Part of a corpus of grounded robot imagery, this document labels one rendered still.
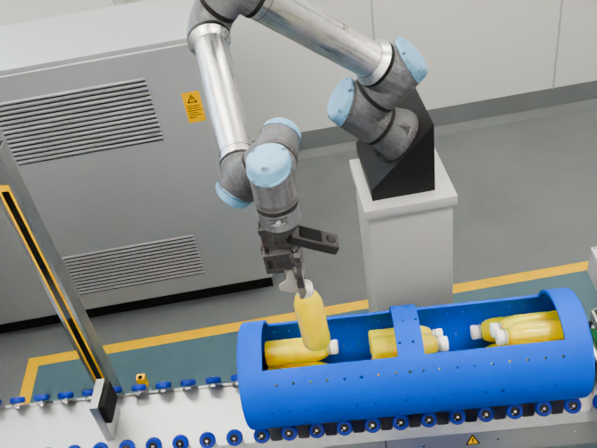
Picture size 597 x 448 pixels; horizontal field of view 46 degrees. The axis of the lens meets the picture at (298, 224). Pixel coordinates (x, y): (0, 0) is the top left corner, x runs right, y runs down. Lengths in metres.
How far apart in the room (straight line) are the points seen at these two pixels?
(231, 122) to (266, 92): 2.80
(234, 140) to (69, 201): 1.84
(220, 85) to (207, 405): 0.93
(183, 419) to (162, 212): 1.46
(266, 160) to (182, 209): 1.99
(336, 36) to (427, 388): 0.99
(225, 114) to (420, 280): 1.22
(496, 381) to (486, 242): 2.13
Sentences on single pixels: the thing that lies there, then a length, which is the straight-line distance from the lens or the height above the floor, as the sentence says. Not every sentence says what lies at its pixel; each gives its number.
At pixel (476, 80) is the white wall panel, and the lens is 4.71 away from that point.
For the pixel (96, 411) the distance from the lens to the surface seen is 2.04.
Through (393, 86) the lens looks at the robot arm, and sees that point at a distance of 2.18.
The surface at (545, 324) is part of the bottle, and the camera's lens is 1.89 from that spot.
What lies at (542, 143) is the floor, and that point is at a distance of 4.66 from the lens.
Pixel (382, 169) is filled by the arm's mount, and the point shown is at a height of 1.19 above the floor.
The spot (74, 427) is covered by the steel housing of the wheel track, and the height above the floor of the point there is 0.93.
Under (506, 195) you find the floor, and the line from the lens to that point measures 4.21.
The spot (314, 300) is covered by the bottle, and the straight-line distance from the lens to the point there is 1.62.
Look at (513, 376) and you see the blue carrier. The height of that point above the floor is 1.15.
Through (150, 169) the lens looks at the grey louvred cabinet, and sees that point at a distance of 3.22.
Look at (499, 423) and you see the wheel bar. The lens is 2.01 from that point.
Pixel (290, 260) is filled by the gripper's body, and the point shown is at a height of 1.56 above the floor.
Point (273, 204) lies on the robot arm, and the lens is 1.40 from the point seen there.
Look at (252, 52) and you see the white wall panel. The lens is 4.33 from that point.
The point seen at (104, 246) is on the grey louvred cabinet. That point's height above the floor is 0.49.
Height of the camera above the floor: 2.57
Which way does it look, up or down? 39 degrees down
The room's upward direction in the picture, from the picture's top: 10 degrees counter-clockwise
